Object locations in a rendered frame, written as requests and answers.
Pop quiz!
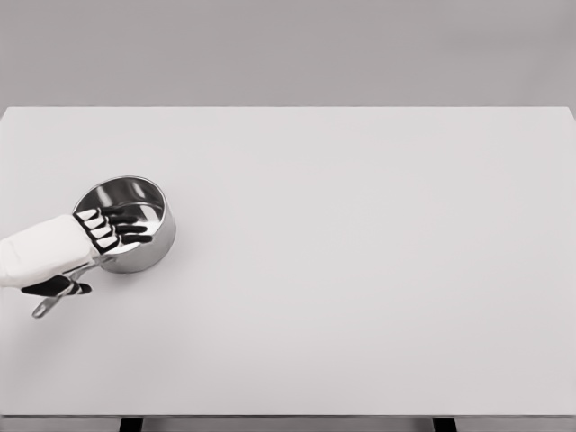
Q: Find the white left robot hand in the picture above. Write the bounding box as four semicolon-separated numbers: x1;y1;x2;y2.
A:
0;204;155;297

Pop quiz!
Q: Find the steel saucepan with long handle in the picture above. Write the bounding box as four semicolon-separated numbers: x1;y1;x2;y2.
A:
31;175;177;320

